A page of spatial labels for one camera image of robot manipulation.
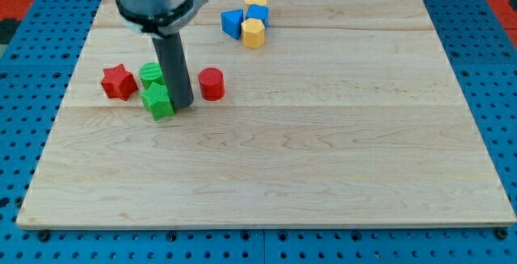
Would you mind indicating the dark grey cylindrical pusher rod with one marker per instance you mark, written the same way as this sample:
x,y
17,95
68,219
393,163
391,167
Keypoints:
x,y
173,63

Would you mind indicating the red cylinder block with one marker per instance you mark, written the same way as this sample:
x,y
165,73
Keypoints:
x,y
212,86

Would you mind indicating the yellow hexagon block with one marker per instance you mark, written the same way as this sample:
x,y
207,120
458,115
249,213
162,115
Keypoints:
x,y
253,33

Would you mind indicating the green cylinder block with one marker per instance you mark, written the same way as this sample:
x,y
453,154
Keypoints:
x,y
150,73

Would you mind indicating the green star block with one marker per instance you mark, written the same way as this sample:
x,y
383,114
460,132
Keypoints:
x,y
156,100

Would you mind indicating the red star block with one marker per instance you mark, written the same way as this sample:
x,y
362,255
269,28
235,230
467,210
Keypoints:
x,y
119,83

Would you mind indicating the blue triangular block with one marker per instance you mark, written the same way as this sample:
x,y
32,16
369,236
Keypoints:
x,y
231,22

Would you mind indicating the blue cube block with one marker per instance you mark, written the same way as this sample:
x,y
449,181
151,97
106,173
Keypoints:
x,y
258,12

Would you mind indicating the yellow rounded block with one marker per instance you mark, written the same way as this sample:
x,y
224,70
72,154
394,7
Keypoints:
x,y
255,2

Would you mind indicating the light wooden board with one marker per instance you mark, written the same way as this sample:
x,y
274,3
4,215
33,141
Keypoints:
x,y
349,116

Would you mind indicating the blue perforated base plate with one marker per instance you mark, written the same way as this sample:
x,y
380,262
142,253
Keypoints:
x,y
38,64

